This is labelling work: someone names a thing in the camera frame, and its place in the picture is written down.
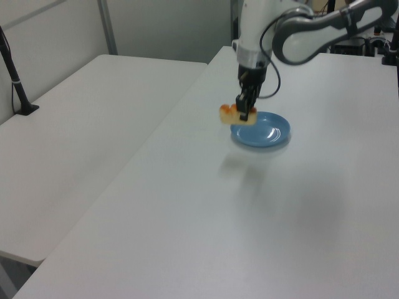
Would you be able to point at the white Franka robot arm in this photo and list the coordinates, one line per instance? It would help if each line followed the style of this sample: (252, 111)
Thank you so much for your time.
(299, 37)

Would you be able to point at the black table clamp mount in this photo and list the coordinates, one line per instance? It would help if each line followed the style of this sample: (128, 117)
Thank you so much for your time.
(391, 50)

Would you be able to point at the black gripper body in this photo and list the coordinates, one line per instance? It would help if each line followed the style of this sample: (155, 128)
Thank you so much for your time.
(253, 76)

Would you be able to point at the bread with orange topping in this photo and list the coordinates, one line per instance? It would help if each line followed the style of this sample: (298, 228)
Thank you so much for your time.
(230, 115)

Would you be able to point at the black camera stand pole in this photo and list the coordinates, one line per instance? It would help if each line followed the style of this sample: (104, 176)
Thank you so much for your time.
(16, 82)

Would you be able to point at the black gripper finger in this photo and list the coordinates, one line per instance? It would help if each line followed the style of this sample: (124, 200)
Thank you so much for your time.
(242, 107)
(254, 98)

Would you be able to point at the blue round plate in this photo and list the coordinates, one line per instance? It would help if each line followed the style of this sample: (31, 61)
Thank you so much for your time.
(265, 132)

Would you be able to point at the black electronics box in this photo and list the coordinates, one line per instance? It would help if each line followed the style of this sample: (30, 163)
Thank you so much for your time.
(349, 46)

